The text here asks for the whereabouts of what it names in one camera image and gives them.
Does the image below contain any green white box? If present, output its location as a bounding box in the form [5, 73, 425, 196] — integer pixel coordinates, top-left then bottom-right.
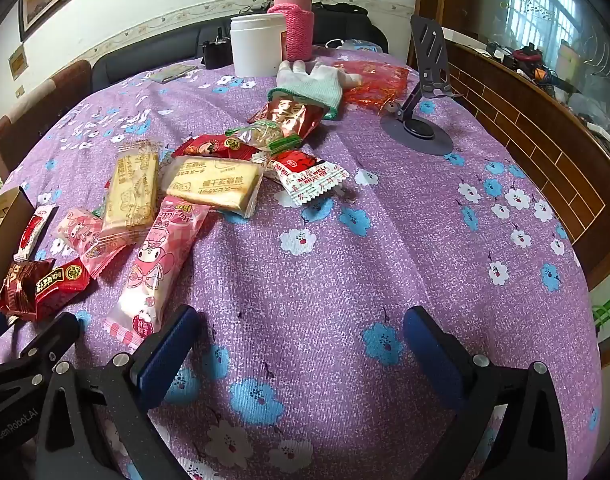
[588, 280, 610, 346]

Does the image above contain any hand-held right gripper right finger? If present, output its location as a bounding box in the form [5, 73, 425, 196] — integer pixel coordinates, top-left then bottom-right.
[402, 306, 568, 480]

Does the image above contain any wooden sideboard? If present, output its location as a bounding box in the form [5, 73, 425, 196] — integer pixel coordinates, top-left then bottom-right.
[410, 0, 610, 291]

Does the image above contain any clear green candy packet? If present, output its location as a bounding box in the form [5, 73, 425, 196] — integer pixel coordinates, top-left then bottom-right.
[225, 121, 302, 157]

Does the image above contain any thin booklet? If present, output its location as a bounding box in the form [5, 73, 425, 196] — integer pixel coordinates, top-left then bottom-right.
[147, 65, 200, 85]

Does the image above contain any grey phone stand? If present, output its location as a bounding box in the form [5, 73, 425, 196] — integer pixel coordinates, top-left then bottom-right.
[380, 15, 466, 157]

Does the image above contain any black bag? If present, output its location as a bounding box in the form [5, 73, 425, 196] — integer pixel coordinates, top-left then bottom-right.
[312, 4, 372, 41]

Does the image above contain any red gold foil snack packet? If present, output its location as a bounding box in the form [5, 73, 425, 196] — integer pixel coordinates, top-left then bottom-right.
[248, 96, 338, 142]

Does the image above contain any large wall mirror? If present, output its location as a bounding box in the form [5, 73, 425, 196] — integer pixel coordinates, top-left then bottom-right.
[478, 0, 610, 126]

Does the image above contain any red white strawberry snack packet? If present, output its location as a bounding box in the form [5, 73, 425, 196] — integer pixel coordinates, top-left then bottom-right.
[265, 149, 351, 207]

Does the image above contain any large pink cartoon snack packet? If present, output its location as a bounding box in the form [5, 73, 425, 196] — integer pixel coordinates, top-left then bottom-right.
[105, 196, 212, 351]

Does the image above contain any white plastic jar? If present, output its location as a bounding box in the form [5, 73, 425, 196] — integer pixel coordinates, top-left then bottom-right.
[230, 13, 286, 78]

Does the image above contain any light blue face mask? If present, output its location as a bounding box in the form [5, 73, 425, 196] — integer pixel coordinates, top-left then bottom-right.
[327, 37, 386, 54]

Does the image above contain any black sofa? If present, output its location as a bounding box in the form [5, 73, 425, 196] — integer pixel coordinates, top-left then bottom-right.
[92, 2, 388, 93]

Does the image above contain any red cartoon snack packet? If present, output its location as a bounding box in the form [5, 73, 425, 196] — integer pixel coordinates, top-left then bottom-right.
[171, 134, 256, 162]

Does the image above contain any small pink snack packet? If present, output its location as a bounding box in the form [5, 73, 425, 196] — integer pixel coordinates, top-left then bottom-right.
[55, 207, 130, 278]

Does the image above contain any white green plastic bag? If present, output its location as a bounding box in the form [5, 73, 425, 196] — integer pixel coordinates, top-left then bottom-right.
[267, 60, 363, 121]

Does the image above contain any red gold label snack packet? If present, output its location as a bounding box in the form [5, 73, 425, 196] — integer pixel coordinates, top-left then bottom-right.
[32, 257, 92, 321]

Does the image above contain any yellow cracker packet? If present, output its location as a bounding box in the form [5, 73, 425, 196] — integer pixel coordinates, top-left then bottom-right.
[160, 155, 265, 219]
[99, 141, 162, 246]

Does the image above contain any red plastic bag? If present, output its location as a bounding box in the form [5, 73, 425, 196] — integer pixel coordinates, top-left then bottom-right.
[332, 60, 410, 110]

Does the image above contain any brown chair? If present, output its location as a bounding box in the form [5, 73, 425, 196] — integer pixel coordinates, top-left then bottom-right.
[15, 59, 93, 136]
[0, 115, 22, 181]

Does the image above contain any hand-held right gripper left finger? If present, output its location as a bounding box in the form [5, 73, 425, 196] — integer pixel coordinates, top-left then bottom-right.
[35, 304, 202, 480]

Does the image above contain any slim red white snack packet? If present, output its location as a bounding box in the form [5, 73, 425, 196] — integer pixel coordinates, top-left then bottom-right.
[13, 204, 56, 262]

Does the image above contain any purple floral tablecloth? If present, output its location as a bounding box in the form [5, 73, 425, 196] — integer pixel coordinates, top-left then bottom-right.
[0, 42, 603, 480]

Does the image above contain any pink thermos with knitted sleeve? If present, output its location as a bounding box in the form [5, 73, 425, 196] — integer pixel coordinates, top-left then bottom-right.
[267, 0, 314, 63]

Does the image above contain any small black device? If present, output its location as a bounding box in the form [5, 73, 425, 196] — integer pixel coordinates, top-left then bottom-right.
[201, 27, 233, 70]

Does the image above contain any dark red foil snack packet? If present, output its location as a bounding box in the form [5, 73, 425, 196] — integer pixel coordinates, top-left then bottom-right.
[0, 259, 53, 322]

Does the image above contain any small wall plaque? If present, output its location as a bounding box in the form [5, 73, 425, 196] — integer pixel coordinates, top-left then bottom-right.
[8, 45, 28, 80]

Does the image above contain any brown cardboard box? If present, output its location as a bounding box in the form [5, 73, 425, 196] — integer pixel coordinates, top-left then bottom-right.
[0, 186, 37, 311]

